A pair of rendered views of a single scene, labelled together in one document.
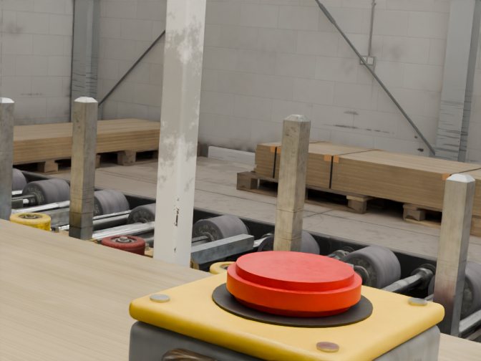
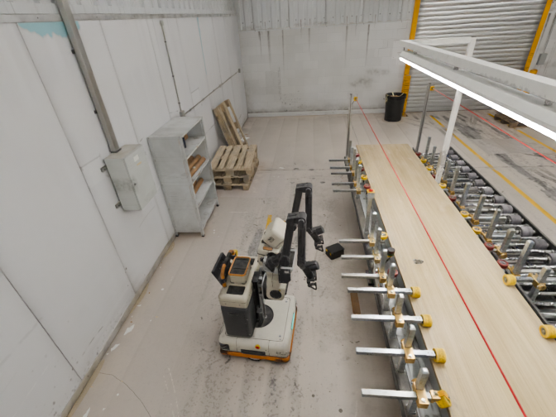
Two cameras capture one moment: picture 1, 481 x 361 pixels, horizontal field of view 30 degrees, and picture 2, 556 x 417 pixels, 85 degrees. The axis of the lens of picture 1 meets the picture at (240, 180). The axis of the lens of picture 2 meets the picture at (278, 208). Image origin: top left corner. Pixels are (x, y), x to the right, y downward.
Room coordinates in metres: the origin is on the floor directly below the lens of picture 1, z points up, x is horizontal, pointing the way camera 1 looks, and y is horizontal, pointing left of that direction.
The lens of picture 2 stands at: (-1.76, -1.92, 2.74)
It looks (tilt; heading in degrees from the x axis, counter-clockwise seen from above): 32 degrees down; 63
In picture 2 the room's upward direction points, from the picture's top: 4 degrees counter-clockwise
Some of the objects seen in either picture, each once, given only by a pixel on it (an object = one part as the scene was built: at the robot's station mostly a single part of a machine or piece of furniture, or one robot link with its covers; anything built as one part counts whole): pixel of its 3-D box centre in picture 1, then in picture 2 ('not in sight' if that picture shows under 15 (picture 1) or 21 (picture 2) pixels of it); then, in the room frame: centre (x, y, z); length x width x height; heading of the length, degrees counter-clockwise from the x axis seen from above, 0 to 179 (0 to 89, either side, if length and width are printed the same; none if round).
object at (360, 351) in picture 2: not in sight; (397, 352); (-0.67, -1.26, 0.95); 0.50 x 0.04 x 0.04; 146
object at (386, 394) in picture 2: not in sight; (395, 395); (-0.87, -1.43, 0.95); 0.36 x 0.03 x 0.03; 146
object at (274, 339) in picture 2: not in sight; (260, 323); (-1.09, -0.05, 0.16); 0.67 x 0.64 x 0.25; 141
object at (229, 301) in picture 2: not in sight; (246, 292); (-1.16, 0.00, 0.59); 0.55 x 0.34 x 0.83; 51
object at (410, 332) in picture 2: not in sight; (405, 350); (-0.59, -1.26, 0.91); 0.04 x 0.04 x 0.48; 56
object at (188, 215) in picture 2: not in sight; (189, 177); (-1.02, 2.37, 0.78); 0.90 x 0.45 x 1.55; 56
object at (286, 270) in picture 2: not in sight; (285, 262); (-0.86, -0.24, 0.99); 0.28 x 0.16 x 0.22; 51
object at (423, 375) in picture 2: not in sight; (416, 393); (-0.74, -1.47, 0.89); 0.04 x 0.04 x 0.48; 56
